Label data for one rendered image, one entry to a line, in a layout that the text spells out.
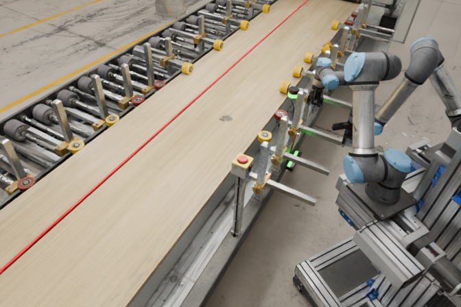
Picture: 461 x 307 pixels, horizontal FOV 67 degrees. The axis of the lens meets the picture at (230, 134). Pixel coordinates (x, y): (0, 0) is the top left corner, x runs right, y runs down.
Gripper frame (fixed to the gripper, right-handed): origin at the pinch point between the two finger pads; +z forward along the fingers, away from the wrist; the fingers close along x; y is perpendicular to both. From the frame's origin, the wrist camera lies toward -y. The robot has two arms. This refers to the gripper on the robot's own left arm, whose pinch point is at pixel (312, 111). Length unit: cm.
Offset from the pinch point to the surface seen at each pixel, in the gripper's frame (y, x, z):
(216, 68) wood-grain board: -56, -69, 11
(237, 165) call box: 74, -37, -20
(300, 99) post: 1.5, -8.6, -8.1
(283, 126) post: 25.1, -17.0, -5.3
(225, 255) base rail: 85, -38, 31
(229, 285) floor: 65, -36, 101
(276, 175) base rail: 27.6, -16.0, 30.9
